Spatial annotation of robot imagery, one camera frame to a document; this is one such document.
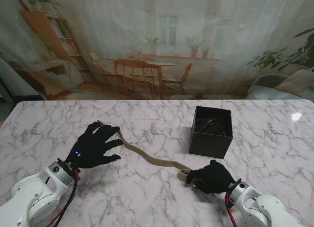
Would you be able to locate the beige braided belt silver buckle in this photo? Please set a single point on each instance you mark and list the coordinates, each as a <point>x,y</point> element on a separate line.
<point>152,159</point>

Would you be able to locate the black square storage box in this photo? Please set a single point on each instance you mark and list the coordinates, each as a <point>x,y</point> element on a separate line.
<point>211,143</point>

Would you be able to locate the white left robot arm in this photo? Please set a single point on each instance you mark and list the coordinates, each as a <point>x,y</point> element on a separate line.
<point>32,200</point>

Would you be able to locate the black woven belt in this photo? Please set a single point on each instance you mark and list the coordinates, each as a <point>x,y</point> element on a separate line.
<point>213,125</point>

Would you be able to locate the printed room scene backdrop curtain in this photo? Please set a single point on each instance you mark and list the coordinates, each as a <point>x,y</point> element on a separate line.
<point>157,15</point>

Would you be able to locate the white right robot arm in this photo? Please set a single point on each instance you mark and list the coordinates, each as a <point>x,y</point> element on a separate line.
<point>262,207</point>

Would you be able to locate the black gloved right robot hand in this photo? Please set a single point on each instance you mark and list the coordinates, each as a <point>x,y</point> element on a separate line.
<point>213,179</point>

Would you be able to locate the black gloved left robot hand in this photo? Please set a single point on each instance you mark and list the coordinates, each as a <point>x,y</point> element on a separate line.
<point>95,146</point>

